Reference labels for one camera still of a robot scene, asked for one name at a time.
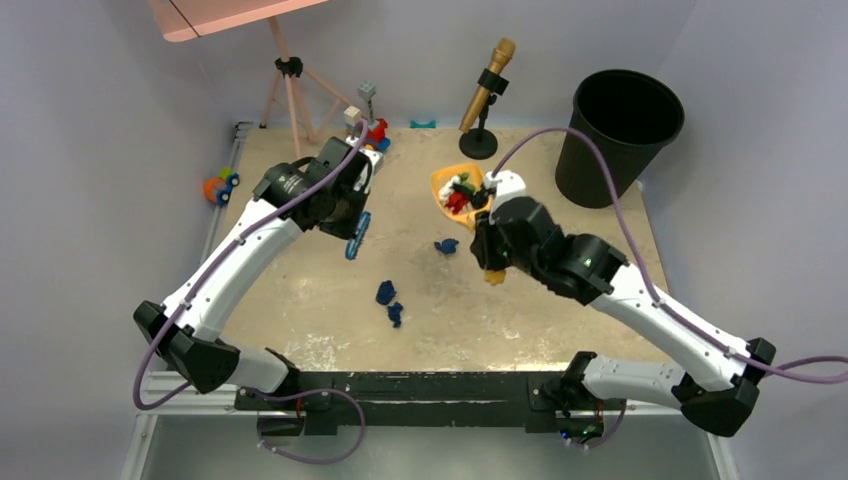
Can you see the black paper scrap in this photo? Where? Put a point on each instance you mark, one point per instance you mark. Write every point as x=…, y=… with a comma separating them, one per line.
x=477, y=198

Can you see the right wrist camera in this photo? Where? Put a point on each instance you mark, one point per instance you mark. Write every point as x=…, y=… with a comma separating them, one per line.
x=505, y=185

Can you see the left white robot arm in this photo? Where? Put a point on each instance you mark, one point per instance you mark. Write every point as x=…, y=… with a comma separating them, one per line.
x=285, y=204

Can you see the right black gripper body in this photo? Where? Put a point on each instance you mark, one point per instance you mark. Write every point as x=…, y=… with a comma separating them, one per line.
x=496, y=251

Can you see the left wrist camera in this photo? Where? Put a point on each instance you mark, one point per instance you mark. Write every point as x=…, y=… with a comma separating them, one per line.
x=376, y=158

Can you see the dark blue scrap by scoop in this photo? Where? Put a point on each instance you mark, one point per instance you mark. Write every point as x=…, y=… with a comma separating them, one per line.
x=447, y=246

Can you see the gold microphone on stand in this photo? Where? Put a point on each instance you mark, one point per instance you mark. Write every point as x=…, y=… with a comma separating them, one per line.
x=476, y=141

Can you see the red paper scrap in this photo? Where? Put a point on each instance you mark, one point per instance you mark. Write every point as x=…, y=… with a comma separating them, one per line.
x=456, y=203

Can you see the orange green toy wheel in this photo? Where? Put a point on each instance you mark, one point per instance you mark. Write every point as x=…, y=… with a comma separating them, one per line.
x=218, y=190

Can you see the black base bar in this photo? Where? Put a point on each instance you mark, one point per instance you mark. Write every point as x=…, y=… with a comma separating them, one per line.
x=319, y=403

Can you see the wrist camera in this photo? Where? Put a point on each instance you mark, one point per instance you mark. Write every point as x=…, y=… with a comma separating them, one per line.
x=505, y=185
x=376, y=158

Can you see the toy block train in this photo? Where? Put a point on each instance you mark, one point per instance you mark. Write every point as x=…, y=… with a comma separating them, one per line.
x=376, y=135

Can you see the black waste bin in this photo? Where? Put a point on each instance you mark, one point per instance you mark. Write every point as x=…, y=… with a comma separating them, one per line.
x=630, y=117

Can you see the yellow slotted plastic scoop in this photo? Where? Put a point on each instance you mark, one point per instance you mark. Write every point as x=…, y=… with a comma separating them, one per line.
x=487, y=244

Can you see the dark blue scrap left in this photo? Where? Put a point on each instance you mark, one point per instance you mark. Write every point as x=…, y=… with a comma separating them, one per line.
x=386, y=293

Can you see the blue hand brush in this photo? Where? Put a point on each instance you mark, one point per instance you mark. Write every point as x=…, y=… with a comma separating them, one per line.
x=353, y=244

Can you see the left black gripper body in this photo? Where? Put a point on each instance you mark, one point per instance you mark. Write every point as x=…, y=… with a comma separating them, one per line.
x=345, y=215

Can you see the pink tripod stand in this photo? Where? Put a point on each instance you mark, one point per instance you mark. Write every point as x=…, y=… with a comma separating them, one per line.
x=180, y=21

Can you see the teal small block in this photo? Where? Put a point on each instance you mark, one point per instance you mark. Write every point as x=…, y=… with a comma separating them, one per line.
x=423, y=125

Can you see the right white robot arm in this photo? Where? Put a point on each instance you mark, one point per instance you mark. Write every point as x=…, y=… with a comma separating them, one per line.
x=709, y=378

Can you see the dark blue scrap middle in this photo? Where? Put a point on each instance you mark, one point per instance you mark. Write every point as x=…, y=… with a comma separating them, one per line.
x=394, y=312

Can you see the aluminium frame rail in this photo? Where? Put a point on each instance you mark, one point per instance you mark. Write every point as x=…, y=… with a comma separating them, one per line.
x=134, y=461

